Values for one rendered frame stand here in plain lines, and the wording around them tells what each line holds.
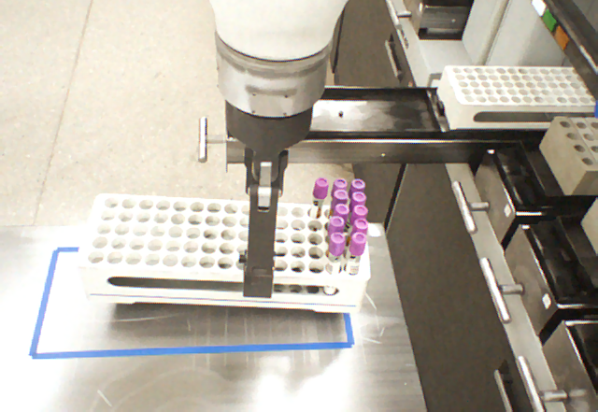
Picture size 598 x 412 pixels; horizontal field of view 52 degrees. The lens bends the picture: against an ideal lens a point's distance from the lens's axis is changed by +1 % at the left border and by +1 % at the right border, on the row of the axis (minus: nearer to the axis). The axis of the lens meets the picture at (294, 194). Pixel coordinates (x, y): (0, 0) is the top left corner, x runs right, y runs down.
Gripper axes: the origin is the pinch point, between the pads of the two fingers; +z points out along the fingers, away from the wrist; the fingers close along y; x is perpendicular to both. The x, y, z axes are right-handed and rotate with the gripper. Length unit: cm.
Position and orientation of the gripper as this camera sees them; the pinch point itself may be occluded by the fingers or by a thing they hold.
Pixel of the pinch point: (260, 240)
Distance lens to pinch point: 65.9
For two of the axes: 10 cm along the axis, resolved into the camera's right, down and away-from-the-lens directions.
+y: -0.1, 7.3, -6.8
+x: 10.0, 0.6, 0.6
